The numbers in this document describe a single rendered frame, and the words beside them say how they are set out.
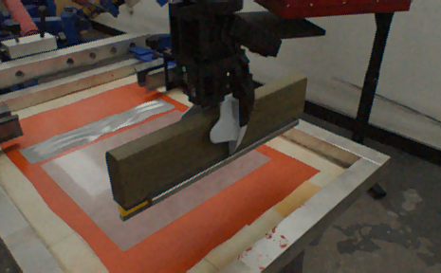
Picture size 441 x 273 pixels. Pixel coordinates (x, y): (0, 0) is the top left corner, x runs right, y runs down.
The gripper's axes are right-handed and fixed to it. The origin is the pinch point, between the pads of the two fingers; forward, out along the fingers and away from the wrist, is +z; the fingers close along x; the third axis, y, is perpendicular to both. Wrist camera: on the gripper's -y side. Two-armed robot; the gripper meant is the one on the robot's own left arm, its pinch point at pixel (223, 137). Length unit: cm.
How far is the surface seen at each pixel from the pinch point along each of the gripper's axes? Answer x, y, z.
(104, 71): -61, -13, 10
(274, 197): 4.1, -8.4, 13.8
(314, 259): -21, -81, 109
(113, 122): -37.4, -1.8, 13.1
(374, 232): -9, -117, 109
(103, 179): -20.9, 10.1, 13.9
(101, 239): -7.9, 17.8, 13.9
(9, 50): -73, 6, 3
